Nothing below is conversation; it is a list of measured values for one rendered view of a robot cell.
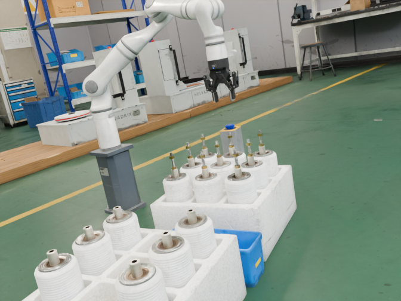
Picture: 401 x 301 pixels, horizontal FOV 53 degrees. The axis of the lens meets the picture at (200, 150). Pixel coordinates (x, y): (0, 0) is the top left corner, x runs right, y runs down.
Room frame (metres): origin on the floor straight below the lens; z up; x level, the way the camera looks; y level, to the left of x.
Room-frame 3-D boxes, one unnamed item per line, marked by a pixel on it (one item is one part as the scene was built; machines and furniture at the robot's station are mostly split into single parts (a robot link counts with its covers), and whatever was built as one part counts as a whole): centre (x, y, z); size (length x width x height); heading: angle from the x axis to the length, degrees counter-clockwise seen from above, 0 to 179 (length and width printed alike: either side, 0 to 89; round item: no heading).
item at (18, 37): (7.22, 2.75, 1.38); 0.49 x 0.02 x 0.35; 134
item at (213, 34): (1.45, -0.11, 0.74); 0.09 x 0.07 x 0.15; 127
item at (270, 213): (1.35, -0.06, 0.09); 0.39 x 0.39 x 0.18; 60
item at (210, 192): (1.25, 0.00, 0.16); 0.10 x 0.10 x 0.18
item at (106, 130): (1.77, 0.40, 0.39); 0.09 x 0.09 x 0.17; 44
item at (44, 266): (0.83, 0.37, 0.25); 0.08 x 0.08 x 0.01
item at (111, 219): (1.04, 0.26, 0.25); 0.08 x 0.08 x 0.01
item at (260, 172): (1.30, -0.16, 0.16); 0.10 x 0.10 x 0.18
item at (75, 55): (6.45, 1.80, 0.90); 0.50 x 0.38 x 0.21; 45
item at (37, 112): (5.71, 2.06, 0.19); 0.50 x 0.41 x 0.37; 49
